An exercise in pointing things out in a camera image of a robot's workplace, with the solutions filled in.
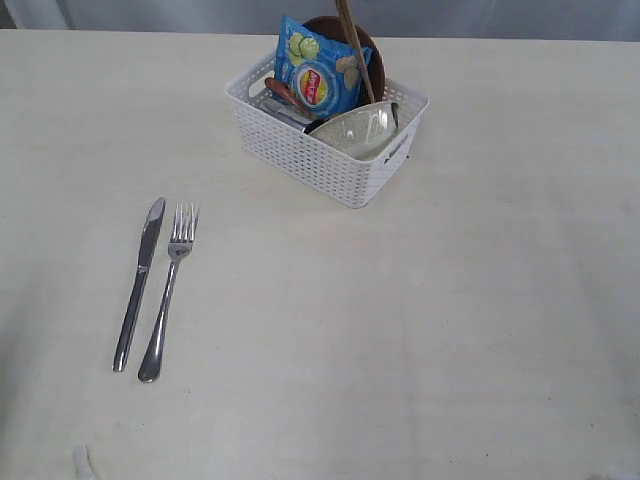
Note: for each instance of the silver metal fork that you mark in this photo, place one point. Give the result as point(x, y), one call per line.
point(181, 243)

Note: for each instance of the silver metal table knife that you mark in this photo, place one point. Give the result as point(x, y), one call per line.
point(148, 242)

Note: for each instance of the brown round plate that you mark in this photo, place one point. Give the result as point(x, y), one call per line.
point(331, 28)

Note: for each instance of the white perforated plastic basket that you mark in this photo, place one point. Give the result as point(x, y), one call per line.
point(349, 181)

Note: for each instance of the grey speckled ceramic bowl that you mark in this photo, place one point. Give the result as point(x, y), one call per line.
point(363, 132)

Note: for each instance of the shiny steel cup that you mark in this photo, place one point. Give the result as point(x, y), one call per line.
point(287, 114)

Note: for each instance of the blue chips bag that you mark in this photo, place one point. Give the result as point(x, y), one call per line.
point(323, 73)

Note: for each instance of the white curtain backdrop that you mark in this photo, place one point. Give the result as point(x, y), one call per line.
point(512, 19)

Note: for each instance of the brown wooden handled utensil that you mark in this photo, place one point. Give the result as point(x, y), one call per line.
point(286, 94)

